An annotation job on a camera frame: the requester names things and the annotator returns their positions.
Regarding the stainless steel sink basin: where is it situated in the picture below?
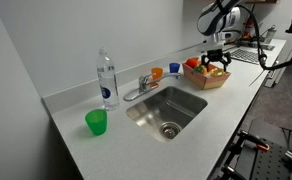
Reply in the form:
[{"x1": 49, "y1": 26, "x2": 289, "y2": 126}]
[{"x1": 125, "y1": 85, "x2": 209, "y2": 144}]

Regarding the basket of toy food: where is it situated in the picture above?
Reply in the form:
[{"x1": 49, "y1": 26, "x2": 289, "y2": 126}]
[{"x1": 181, "y1": 59, "x2": 232, "y2": 91}]

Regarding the red desk object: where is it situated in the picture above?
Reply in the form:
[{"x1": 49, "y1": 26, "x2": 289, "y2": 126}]
[{"x1": 243, "y1": 19, "x2": 256, "y2": 38}]

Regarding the orange plastic cup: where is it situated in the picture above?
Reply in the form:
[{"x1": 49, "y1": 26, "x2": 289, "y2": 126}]
[{"x1": 150, "y1": 67, "x2": 164, "y2": 82}]

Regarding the yellow banana plushie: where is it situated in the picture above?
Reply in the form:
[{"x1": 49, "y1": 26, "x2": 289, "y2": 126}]
[{"x1": 208, "y1": 67, "x2": 226, "y2": 79}]

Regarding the blue plastic cup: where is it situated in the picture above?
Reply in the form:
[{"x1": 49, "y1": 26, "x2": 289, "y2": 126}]
[{"x1": 168, "y1": 62, "x2": 181, "y2": 74}]

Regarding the grey laptop keyboard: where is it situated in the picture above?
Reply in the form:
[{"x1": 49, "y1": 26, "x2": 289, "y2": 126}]
[{"x1": 229, "y1": 48, "x2": 264, "y2": 66}]

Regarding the black perforated table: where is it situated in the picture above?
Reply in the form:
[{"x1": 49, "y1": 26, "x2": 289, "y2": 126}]
[{"x1": 234, "y1": 116, "x2": 292, "y2": 180}]

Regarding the chrome sink faucet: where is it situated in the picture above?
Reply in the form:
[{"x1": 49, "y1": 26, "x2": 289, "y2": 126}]
[{"x1": 122, "y1": 72, "x2": 182, "y2": 103}]

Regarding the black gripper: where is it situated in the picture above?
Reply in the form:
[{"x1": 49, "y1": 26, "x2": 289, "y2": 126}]
[{"x1": 200, "y1": 48, "x2": 233, "y2": 73}]

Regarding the red round plushie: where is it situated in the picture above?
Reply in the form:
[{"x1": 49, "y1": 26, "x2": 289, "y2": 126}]
[{"x1": 184, "y1": 57, "x2": 202, "y2": 70}]

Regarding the metal sink drain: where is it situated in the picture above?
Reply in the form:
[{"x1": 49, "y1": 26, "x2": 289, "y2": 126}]
[{"x1": 159, "y1": 121, "x2": 183, "y2": 140}]

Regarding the clear water bottle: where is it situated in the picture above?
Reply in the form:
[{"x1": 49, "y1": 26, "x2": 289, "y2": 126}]
[{"x1": 96, "y1": 46, "x2": 121, "y2": 112}]

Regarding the black clamp with orange tip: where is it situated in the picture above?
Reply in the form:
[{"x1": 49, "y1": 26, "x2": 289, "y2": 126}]
[{"x1": 219, "y1": 129, "x2": 271, "y2": 180}]

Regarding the green plastic cup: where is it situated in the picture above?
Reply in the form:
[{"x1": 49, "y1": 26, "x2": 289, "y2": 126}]
[{"x1": 84, "y1": 108, "x2": 108, "y2": 137}]

